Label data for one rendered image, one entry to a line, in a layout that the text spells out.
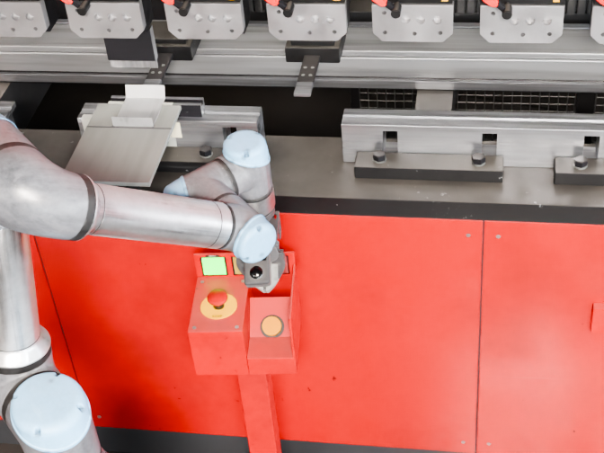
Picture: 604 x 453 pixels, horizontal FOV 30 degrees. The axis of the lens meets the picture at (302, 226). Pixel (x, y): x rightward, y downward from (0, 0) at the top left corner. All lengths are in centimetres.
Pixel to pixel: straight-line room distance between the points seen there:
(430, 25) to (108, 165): 67
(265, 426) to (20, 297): 81
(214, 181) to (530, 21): 68
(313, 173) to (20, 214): 92
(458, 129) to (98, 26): 74
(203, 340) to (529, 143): 76
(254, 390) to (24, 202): 92
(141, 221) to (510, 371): 118
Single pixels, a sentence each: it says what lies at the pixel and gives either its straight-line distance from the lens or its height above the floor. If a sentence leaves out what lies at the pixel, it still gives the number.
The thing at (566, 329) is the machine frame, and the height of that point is 54.
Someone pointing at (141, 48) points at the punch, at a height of 113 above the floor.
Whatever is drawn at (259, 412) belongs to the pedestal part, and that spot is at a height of 49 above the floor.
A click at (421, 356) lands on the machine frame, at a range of 256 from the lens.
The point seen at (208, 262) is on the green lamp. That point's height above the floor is 82.
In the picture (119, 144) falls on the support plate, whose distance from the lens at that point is 229.
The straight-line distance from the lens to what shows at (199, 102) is 238.
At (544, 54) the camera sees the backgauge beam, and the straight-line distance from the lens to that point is 250.
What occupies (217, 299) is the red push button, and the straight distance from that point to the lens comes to 217.
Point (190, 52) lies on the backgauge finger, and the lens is 253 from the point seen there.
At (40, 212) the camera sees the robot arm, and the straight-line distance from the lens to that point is 156.
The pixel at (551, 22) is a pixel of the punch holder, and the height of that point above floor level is 122.
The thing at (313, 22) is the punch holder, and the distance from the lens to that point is 217.
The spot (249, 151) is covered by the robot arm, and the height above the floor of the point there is 119.
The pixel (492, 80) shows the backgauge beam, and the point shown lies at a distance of 254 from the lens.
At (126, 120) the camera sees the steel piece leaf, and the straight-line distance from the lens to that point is 233.
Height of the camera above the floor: 229
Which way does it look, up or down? 40 degrees down
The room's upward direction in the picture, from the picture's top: 6 degrees counter-clockwise
